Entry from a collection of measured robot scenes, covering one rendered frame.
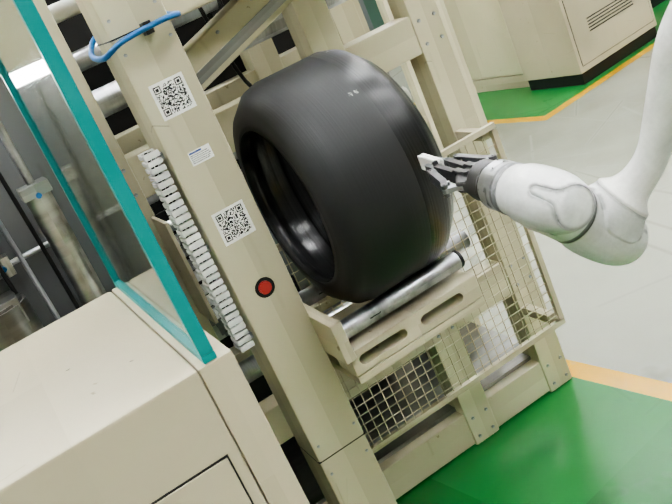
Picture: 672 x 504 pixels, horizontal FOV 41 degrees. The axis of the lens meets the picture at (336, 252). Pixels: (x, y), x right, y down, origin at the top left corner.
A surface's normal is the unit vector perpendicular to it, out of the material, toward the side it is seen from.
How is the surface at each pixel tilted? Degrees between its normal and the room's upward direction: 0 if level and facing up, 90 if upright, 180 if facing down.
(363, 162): 72
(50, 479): 90
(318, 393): 90
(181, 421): 90
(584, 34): 90
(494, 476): 0
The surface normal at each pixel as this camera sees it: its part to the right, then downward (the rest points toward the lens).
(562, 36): -0.75, 0.50
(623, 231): 0.34, 0.42
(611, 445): -0.39, -0.86
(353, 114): 0.11, -0.40
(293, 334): 0.43, 0.15
